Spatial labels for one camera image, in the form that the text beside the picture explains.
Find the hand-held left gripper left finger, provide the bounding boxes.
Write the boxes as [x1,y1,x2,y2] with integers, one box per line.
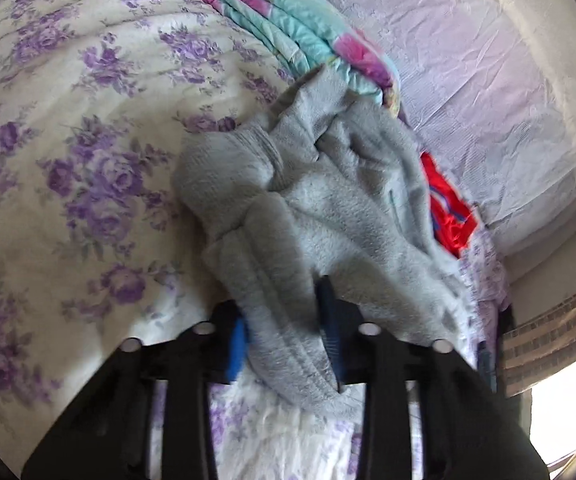
[20,304,249,480]

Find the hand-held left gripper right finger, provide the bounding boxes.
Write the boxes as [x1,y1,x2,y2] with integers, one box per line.
[315,275,551,480]

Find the grey fleece sweater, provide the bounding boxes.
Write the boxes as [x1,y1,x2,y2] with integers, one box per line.
[172,67,468,418]

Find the red folded garment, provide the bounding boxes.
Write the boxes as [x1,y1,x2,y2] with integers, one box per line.
[420,152,481,256]

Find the purple floral bedspread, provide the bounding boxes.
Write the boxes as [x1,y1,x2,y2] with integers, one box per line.
[0,0,513,480]

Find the folded colourful floral quilt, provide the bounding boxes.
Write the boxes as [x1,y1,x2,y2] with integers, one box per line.
[190,0,403,116]

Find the lilac wall cloth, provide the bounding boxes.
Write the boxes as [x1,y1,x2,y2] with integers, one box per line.
[263,0,576,266]

